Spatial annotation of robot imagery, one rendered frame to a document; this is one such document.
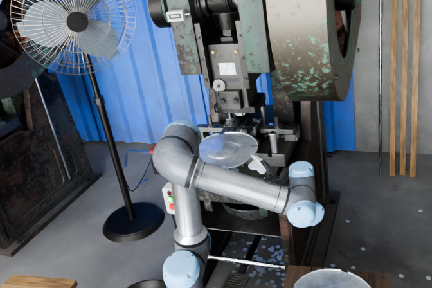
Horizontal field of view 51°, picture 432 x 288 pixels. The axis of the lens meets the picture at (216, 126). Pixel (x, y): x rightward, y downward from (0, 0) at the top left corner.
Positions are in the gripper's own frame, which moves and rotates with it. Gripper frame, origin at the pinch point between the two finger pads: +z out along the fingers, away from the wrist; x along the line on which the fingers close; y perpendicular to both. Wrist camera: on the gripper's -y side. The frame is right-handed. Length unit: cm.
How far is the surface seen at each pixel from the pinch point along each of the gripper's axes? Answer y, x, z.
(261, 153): -16.7, 7.8, 20.2
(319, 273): -8.1, 38.5, -22.2
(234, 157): 0.3, 0.0, 13.9
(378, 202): -98, 78, 30
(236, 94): -14.0, -18.3, 29.3
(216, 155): 4.6, -0.6, 19.9
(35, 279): 83, 45, 59
